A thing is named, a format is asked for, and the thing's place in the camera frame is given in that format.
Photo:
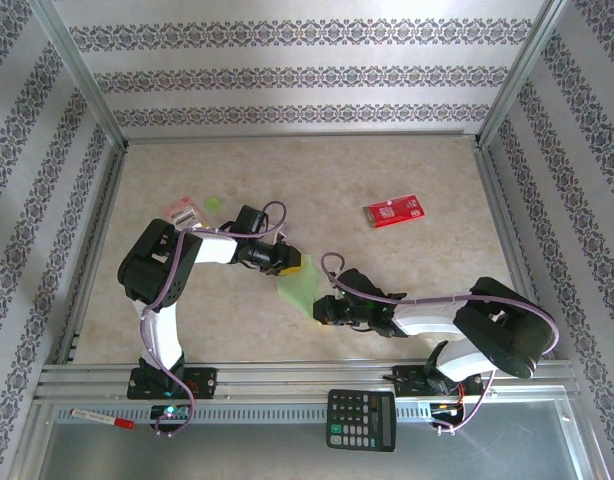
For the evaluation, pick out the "green round disc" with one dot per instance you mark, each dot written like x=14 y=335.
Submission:
x=214 y=204

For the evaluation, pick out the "red packet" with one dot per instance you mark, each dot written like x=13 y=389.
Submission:
x=397 y=211

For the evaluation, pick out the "black calculator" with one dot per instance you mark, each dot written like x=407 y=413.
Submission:
x=359 y=420

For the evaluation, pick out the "aluminium side rail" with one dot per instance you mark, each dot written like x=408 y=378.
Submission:
x=94 y=255
x=512 y=240

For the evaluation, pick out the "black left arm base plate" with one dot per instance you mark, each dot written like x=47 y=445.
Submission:
x=204 y=380

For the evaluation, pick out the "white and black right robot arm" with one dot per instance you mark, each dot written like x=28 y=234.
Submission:
x=427 y=320

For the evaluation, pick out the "aluminium frame post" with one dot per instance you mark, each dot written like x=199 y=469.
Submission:
x=82 y=75
x=519 y=75

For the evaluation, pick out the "pink usb drive package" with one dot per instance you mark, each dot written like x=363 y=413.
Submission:
x=182 y=212

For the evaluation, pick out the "grey metal sheet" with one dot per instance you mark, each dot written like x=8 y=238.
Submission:
x=237 y=455

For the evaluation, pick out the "white marker with red cap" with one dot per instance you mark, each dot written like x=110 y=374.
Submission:
x=99 y=418

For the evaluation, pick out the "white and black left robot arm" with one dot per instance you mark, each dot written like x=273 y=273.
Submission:
x=214 y=252

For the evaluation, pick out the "long aluminium frame rail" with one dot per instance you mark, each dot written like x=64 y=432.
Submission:
x=297 y=380

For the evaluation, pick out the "green translucent plastic sheet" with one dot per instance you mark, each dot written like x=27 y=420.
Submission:
x=299 y=290

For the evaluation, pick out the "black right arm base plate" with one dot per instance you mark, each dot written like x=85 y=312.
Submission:
x=407 y=377

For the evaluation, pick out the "thin aluminium wall rail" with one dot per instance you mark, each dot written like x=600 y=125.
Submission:
x=297 y=135

